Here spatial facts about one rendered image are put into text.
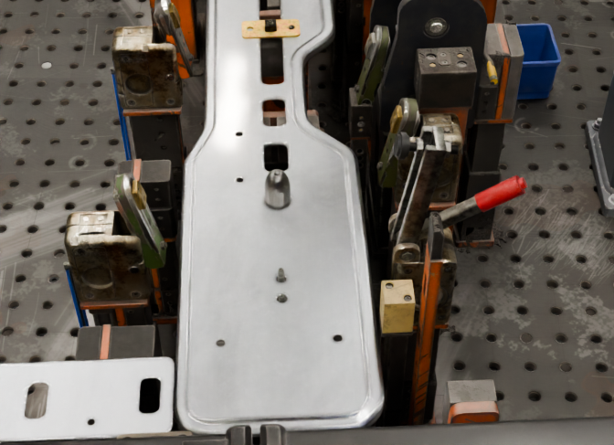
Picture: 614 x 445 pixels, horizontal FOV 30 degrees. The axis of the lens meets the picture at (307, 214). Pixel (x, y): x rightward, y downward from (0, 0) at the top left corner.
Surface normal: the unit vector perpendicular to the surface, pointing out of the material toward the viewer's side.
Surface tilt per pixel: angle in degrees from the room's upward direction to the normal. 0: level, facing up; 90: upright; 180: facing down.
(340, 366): 0
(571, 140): 0
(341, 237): 0
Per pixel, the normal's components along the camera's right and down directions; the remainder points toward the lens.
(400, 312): 0.05, 0.73
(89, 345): 0.00, -0.68
